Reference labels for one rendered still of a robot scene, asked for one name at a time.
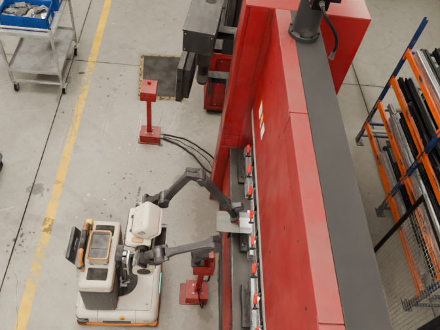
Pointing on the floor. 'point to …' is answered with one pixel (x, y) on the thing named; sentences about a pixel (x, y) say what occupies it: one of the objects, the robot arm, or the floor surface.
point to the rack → (398, 148)
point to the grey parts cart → (41, 49)
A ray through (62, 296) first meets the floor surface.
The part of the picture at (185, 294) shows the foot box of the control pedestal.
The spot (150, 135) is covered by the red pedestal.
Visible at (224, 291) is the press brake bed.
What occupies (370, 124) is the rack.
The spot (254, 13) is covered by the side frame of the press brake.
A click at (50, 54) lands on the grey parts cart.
